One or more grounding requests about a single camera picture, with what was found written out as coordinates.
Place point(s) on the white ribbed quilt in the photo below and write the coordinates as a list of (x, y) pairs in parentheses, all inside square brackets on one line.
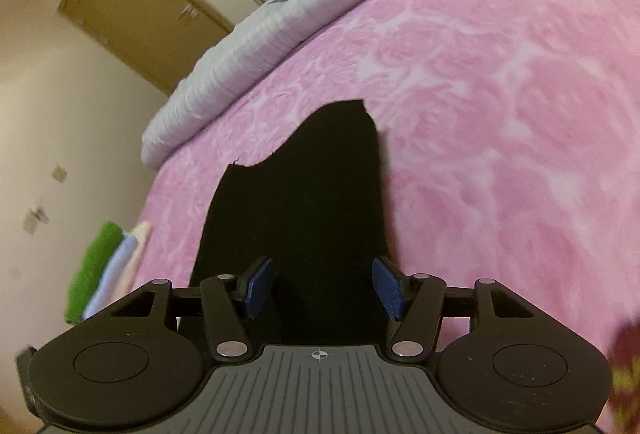
[(240, 64)]

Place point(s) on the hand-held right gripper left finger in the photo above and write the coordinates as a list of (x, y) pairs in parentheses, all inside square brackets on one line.
[(258, 286)]

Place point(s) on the green folded towel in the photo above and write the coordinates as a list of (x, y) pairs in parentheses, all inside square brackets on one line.
[(92, 269)]

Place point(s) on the pink floral blanket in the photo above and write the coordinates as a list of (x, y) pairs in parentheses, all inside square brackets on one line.
[(500, 139)]

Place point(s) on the wooden door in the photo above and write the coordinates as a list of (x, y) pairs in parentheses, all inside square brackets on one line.
[(135, 14)]

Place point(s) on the wall socket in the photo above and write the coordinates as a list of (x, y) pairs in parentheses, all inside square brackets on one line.
[(60, 173), (35, 217)]

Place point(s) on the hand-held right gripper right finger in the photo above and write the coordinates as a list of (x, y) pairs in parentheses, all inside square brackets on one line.
[(387, 286)]

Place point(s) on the light blue folded cloth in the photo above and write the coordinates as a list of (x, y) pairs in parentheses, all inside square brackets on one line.
[(112, 276)]

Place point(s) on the black pants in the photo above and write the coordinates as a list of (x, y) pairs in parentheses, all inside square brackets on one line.
[(320, 194)]

